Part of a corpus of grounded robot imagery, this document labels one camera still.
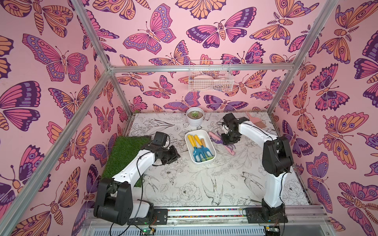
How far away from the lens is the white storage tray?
928 mm

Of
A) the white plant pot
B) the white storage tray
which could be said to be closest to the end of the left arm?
the white storage tray

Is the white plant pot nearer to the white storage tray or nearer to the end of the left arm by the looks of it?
the white storage tray

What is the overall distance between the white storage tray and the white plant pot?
6 centimetres

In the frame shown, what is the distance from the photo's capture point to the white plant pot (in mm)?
1052
